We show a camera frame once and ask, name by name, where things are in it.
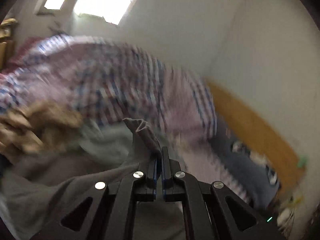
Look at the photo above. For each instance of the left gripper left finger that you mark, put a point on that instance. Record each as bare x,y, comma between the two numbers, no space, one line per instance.
146,186

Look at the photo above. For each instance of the beige crumpled garment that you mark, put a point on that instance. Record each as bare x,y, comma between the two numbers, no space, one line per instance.
43,126

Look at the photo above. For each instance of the wooden headboard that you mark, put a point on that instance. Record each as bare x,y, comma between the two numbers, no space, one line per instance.
259,136

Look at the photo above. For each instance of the dark grey garment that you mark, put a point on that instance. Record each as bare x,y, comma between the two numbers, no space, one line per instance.
87,187

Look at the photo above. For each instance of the blue-grey pillow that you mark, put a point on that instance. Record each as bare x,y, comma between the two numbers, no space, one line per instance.
257,177

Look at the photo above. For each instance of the mint green clip lamp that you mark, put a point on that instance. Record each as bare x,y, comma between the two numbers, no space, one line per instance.
302,161

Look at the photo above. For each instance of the light grey-green garment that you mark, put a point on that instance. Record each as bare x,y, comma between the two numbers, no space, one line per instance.
95,142

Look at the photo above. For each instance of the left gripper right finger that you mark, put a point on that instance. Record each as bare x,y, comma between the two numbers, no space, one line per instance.
170,188

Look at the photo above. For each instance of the plaid and lilac quilt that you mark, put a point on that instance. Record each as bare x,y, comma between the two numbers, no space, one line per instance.
108,81

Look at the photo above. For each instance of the wooden furniture in background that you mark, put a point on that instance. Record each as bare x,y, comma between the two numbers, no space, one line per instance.
7,41

